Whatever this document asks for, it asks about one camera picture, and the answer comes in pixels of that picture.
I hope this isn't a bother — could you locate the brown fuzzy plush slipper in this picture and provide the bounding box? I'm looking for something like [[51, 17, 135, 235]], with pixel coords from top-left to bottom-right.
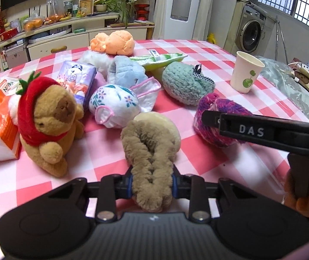
[[121, 112, 181, 213]]

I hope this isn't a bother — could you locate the purple knitted slipper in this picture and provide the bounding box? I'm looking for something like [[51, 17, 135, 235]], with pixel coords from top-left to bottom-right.
[[193, 91, 254, 149]]

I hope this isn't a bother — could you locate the teal knitted slipper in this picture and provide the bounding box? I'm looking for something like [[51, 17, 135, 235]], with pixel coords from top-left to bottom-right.
[[162, 62, 215, 106]]

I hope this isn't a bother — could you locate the capybara plush strawberry hood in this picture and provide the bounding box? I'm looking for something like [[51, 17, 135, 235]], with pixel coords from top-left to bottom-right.
[[8, 72, 84, 178]]

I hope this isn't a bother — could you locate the light blue fuzzy slipper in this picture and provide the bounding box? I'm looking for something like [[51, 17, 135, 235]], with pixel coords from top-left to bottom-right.
[[107, 56, 148, 88]]

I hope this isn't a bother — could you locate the white fluffy pompom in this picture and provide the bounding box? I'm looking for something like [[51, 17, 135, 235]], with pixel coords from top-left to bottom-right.
[[77, 50, 112, 80]]

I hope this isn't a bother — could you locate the orange plush toy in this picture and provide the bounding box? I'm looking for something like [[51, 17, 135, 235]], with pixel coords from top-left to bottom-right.
[[89, 30, 135, 56]]

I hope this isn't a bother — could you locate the white paper cup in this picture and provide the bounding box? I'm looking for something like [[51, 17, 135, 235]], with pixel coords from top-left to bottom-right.
[[230, 51, 265, 93]]

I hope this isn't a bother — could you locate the red checkered tablecloth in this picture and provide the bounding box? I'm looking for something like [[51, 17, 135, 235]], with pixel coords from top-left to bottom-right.
[[0, 39, 309, 260]]

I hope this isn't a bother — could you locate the purple printed tissue pack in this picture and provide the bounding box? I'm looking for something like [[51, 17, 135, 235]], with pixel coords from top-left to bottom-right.
[[56, 60, 97, 109]]

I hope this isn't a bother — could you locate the green striped cloth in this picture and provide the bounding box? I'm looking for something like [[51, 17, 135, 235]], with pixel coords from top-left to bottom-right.
[[129, 49, 187, 72]]

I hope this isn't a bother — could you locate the silver washing machine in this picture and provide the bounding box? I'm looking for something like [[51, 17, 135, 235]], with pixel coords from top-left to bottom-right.
[[235, 3, 275, 56]]

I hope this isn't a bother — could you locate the cream tv cabinet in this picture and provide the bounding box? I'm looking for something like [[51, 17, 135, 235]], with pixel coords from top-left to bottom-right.
[[0, 12, 155, 72]]

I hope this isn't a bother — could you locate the white standing air conditioner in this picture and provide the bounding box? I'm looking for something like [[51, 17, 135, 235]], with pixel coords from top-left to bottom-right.
[[153, 0, 212, 41]]

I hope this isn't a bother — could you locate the red vase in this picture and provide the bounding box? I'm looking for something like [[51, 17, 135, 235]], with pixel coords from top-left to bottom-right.
[[135, 3, 150, 21]]

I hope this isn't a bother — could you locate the framed certificate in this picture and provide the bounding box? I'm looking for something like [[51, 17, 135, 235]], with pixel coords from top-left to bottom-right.
[[79, 0, 94, 15]]

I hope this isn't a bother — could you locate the bag of oranges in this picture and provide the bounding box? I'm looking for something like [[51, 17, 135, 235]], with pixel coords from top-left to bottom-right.
[[23, 8, 45, 32]]

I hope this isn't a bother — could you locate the red gift box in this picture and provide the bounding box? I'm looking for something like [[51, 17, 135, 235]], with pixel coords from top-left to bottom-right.
[[0, 28, 18, 42]]

